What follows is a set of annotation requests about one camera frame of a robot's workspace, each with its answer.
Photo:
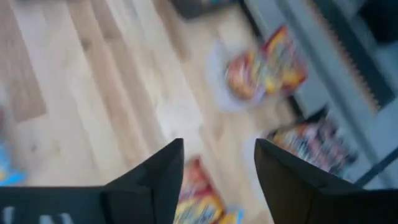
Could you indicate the dark plastic bin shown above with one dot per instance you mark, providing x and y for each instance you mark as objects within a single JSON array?
[{"x": 199, "y": 7}]

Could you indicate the blue Maruchan ramen packet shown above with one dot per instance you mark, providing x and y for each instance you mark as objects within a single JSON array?
[
  {"x": 231, "y": 217},
  {"x": 9, "y": 169}
]

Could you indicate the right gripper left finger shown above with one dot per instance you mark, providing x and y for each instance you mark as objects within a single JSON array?
[{"x": 140, "y": 193}]

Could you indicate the clear plastic bin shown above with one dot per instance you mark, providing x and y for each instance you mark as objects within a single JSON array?
[
  {"x": 253, "y": 147},
  {"x": 222, "y": 104}
]

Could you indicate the red Maruchan ramen packet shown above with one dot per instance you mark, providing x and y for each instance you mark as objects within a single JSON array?
[
  {"x": 286, "y": 59},
  {"x": 199, "y": 193},
  {"x": 242, "y": 77}
]

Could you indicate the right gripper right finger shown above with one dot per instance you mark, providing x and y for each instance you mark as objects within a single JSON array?
[{"x": 295, "y": 193}]

